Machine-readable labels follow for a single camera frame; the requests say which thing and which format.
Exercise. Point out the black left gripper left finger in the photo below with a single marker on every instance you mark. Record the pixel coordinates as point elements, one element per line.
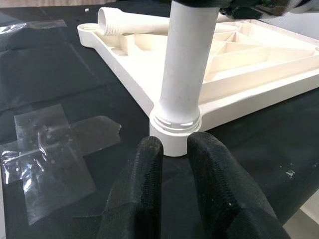
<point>139,194</point>

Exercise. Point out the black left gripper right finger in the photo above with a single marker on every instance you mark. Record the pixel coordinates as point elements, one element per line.
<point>224,194</point>

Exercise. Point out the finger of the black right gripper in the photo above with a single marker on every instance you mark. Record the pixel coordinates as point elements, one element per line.
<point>197,3</point>

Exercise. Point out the white plastic table leg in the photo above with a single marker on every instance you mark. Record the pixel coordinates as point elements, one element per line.
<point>189,62</point>
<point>139,25</point>

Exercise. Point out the white plastic children table top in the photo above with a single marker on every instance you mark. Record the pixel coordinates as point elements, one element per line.
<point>249,82</point>

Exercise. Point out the large clear tape patch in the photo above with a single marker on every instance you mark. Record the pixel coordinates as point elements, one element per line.
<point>49,154</point>

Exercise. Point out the black table cloth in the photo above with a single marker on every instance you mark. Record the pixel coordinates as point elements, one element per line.
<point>62,74</point>

